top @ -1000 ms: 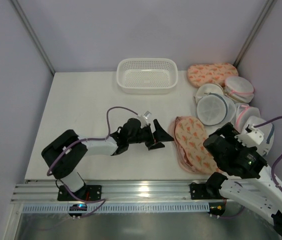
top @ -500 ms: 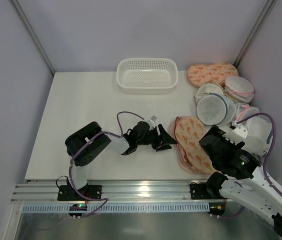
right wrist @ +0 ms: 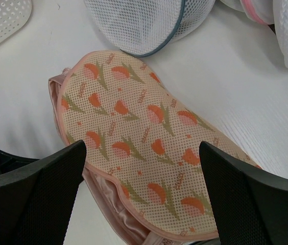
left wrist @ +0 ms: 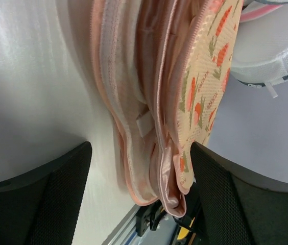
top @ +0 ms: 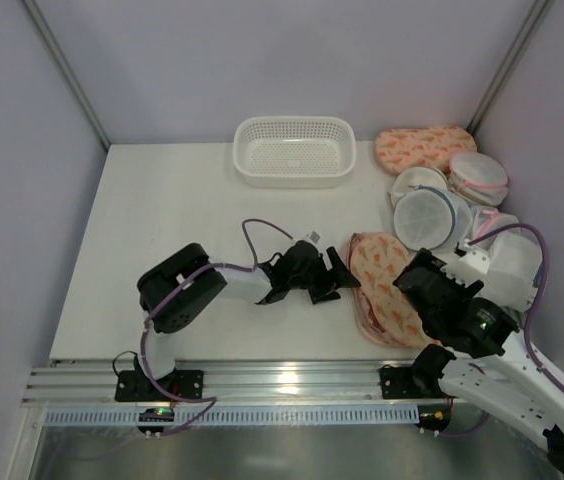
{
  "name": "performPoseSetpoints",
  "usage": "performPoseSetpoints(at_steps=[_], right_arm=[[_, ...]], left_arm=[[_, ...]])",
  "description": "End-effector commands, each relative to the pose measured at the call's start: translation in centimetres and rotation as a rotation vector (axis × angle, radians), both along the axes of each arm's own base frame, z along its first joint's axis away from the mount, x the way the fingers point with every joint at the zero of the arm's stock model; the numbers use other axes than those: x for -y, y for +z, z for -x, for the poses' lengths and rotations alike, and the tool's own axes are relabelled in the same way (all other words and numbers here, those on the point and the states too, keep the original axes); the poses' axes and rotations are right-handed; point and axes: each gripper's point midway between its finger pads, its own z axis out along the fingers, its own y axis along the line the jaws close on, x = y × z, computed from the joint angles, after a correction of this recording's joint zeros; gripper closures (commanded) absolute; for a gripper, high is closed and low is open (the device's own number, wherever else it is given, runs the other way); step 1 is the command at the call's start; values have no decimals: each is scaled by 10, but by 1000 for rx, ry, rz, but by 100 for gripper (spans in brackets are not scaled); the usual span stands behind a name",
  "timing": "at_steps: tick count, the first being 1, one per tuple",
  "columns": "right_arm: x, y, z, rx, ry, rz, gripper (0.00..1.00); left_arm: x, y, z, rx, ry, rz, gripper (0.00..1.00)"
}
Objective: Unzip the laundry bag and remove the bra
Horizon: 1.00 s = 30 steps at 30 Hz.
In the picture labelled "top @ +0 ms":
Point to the white mesh bag pink zipper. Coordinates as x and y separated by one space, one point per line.
478 178

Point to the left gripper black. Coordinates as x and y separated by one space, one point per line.
326 275

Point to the aluminium mounting rail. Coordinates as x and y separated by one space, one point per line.
93 382

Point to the white mesh bag pink trim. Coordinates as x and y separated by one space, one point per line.
487 219

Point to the pink satin lace bra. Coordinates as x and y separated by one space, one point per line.
369 326

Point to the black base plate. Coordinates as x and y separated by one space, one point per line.
133 386
408 382

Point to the peach floral bag at back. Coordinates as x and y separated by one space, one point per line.
398 149

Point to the white mesh bag blue zipper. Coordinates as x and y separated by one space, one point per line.
432 219

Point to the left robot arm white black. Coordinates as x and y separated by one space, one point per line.
176 291

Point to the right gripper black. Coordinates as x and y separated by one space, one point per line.
423 279

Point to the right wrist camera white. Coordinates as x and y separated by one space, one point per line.
475 259

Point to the aluminium corner post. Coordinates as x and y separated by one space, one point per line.
49 41
530 25

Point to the peach floral laundry bag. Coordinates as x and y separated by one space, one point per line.
376 259

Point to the left aluminium corner post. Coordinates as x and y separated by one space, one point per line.
49 41

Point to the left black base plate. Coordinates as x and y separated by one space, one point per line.
133 386

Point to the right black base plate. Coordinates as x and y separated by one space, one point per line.
408 382

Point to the white perforated plastic basket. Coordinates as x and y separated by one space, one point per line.
294 152

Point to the right aluminium corner post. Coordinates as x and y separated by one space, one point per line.
530 25

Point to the slotted white cable duct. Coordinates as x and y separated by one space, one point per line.
307 415

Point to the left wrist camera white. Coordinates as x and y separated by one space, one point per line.
312 237

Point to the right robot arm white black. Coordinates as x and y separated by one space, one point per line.
479 352

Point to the cream mesh bag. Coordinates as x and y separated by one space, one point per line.
415 177

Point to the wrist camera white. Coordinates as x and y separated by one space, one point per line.
312 237
475 259

